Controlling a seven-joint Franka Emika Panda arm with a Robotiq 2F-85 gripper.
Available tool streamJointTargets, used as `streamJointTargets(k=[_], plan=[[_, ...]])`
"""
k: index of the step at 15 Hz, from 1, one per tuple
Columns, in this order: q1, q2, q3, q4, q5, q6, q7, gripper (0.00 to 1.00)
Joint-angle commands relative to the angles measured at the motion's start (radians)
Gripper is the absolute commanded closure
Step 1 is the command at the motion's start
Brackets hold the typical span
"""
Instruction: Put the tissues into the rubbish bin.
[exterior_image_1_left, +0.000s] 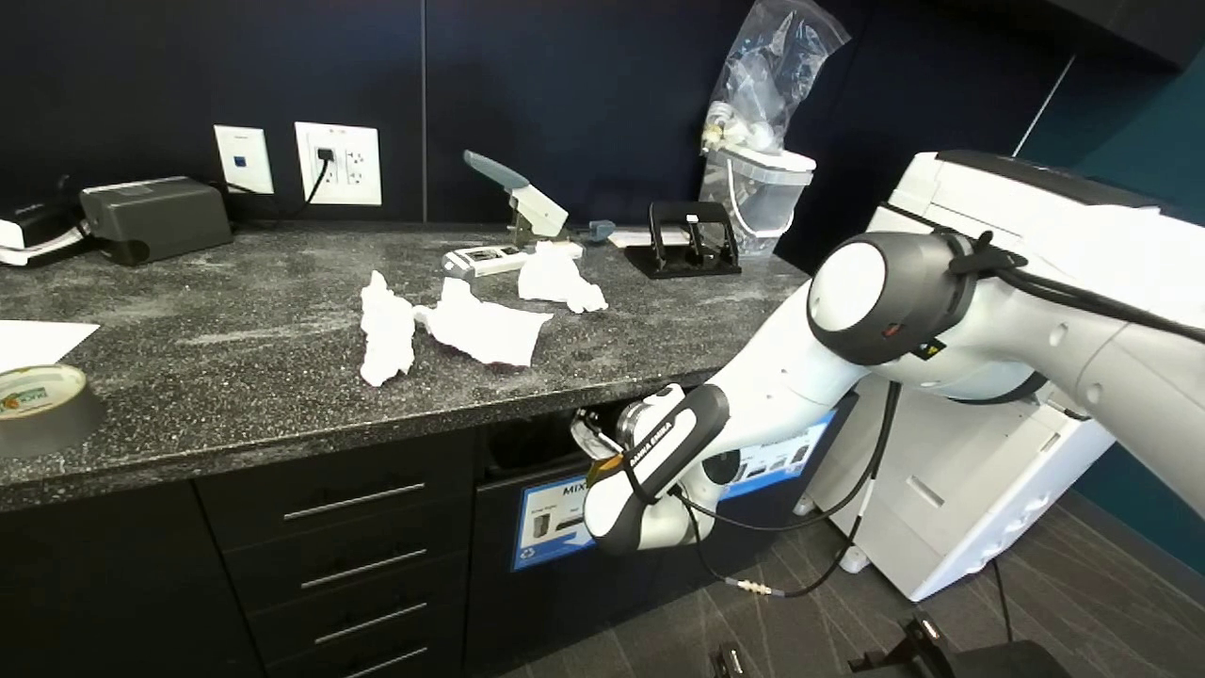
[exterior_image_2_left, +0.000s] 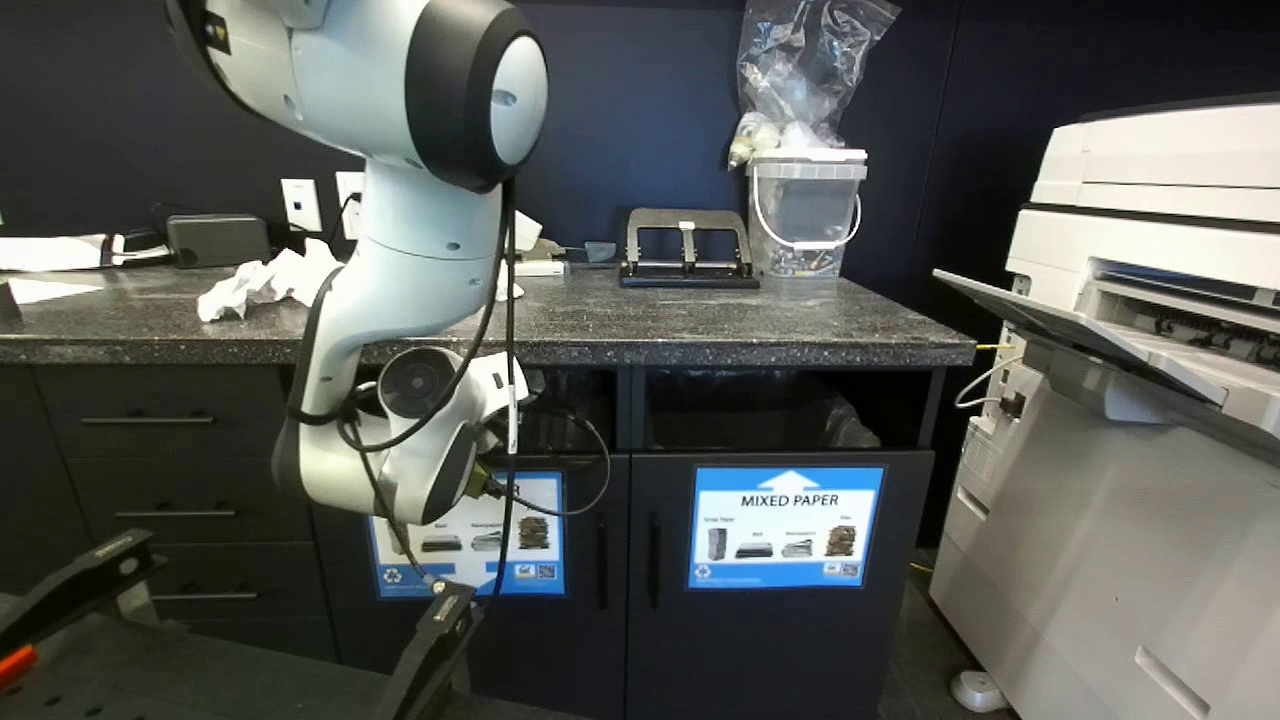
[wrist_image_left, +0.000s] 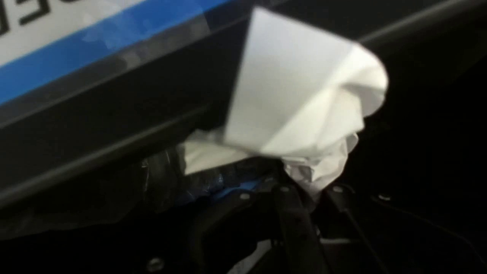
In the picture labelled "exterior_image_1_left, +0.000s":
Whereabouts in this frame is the black cable silver connector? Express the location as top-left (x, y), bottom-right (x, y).
top-left (723, 375), bottom-right (905, 601)

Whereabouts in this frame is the silver drawer handle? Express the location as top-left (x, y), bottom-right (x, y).
top-left (344, 643), bottom-right (433, 678)
top-left (277, 478), bottom-right (428, 523)
top-left (314, 599), bottom-right (433, 648)
top-left (298, 547), bottom-right (433, 590)

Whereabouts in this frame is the long black robot cable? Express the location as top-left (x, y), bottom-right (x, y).
top-left (876, 198), bottom-right (1205, 350)

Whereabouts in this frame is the black base cabinet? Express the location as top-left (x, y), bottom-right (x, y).
top-left (0, 355), bottom-right (871, 678)

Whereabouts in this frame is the black plug with cable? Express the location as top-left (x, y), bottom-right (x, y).
top-left (301, 144), bottom-right (338, 206)

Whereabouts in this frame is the white office printer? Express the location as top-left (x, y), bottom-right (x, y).
top-left (802, 147), bottom-right (1205, 605)

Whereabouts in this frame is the grey blue stapler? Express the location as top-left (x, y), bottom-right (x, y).
top-left (458, 147), bottom-right (574, 243)

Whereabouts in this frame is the blue mixed paper label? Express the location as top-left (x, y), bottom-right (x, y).
top-left (718, 414), bottom-right (837, 506)
top-left (512, 476), bottom-right (596, 574)

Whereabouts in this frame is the white tissue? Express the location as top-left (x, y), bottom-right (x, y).
top-left (357, 266), bottom-right (422, 393)
top-left (517, 236), bottom-right (610, 318)
top-left (413, 275), bottom-right (559, 373)

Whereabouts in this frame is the white oblong device grey end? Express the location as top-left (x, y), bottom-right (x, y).
top-left (570, 218), bottom-right (692, 252)

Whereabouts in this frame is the white and black desk device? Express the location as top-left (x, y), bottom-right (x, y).
top-left (0, 186), bottom-right (90, 272)

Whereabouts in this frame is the black frame holder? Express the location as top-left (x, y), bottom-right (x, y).
top-left (623, 198), bottom-right (746, 284)

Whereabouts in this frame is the white handheld device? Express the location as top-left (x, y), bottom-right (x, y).
top-left (439, 242), bottom-right (536, 284)

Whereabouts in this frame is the small white wall plate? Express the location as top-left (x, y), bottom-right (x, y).
top-left (212, 122), bottom-right (277, 198)

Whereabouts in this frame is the wide white wall outlet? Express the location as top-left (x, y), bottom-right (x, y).
top-left (291, 118), bottom-right (388, 210)

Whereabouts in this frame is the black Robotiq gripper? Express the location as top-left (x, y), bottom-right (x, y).
top-left (565, 402), bottom-right (629, 472)

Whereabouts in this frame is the thin black floor cable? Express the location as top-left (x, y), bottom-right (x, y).
top-left (985, 562), bottom-right (1019, 648)

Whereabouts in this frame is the clear plastic bag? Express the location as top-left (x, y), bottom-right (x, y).
top-left (695, 0), bottom-right (856, 162)

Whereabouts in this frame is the black box device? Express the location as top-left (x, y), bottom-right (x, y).
top-left (75, 174), bottom-right (239, 266)

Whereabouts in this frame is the yellow cable tag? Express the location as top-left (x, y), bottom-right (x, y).
top-left (585, 456), bottom-right (634, 490)

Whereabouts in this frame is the round beige dish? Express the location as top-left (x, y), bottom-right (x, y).
top-left (0, 360), bottom-right (90, 424)

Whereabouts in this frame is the black tripod head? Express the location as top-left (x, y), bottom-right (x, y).
top-left (846, 613), bottom-right (1073, 678)

